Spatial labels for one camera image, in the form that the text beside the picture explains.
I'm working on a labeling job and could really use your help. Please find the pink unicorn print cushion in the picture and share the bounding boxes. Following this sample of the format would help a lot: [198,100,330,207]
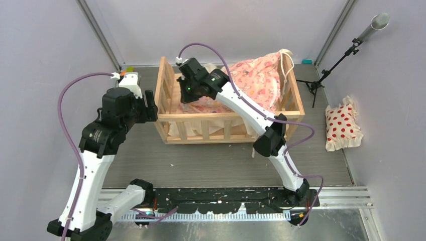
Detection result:
[167,48,295,138]

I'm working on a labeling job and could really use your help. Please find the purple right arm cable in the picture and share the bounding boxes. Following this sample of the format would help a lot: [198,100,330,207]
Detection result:
[178,42,325,227]

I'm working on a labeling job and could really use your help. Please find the orange and green toy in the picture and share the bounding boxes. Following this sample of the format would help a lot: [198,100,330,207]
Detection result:
[120,66,134,76]

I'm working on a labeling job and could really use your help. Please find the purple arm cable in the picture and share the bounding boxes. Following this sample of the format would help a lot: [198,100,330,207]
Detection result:
[57,72,180,241]
[178,42,325,227]

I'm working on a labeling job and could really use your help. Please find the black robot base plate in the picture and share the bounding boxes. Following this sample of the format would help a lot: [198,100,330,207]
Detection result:
[135,187,320,214]

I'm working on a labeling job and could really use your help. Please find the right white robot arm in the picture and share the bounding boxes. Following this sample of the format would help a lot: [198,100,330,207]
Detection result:
[176,57,309,206]

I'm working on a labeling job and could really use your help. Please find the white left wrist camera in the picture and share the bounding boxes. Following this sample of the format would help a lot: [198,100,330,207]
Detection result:
[119,72,143,98]

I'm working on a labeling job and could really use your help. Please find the white strawberry print pillow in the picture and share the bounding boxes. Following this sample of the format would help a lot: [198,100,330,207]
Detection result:
[325,96,364,152]

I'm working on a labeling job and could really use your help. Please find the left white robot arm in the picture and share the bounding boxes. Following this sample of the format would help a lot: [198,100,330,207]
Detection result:
[47,87,158,240]

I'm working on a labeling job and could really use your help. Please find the microphone on black stand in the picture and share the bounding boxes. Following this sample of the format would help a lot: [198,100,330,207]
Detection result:
[296,13,390,108]

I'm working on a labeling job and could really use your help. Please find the wooden slatted pet bed frame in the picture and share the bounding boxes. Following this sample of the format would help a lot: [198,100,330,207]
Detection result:
[154,55,305,144]

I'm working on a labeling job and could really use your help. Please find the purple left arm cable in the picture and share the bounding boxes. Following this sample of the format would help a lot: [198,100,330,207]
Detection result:
[57,72,180,241]

